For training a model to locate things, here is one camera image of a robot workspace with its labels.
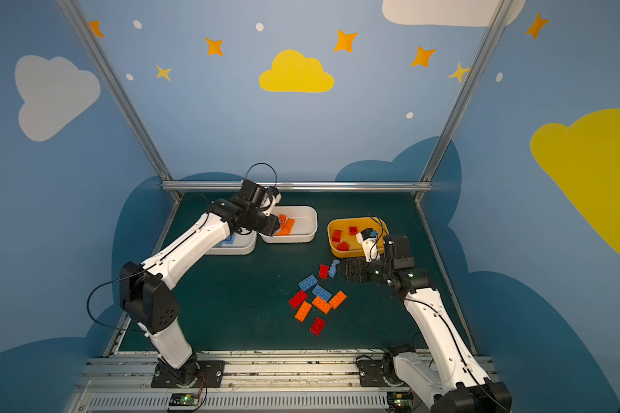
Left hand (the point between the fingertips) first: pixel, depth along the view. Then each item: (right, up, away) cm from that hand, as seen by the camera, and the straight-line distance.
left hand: (274, 220), depth 86 cm
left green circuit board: (-23, -51, -14) cm, 58 cm away
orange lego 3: (+10, -31, +1) cm, 33 cm away
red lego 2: (+17, -20, +9) cm, 28 cm away
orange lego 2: (+16, -30, +3) cm, 34 cm away
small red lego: (+30, -5, +22) cm, 38 cm away
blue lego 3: (+16, -26, +5) cm, 31 cm away
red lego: (+25, -11, +16) cm, 31 cm away
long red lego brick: (+8, -28, +3) cm, 29 cm away
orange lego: (+22, -28, +3) cm, 36 cm away
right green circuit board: (+38, -52, -14) cm, 66 cm away
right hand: (+26, -13, -7) cm, 30 cm away
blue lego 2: (+11, -23, +7) cm, 27 cm away
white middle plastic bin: (+9, -4, +22) cm, 24 cm away
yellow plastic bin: (+25, -6, +21) cm, 33 cm away
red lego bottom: (+14, -35, -4) cm, 38 cm away
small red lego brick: (+23, -7, +19) cm, 30 cm away
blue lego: (+21, -18, +8) cm, 29 cm away
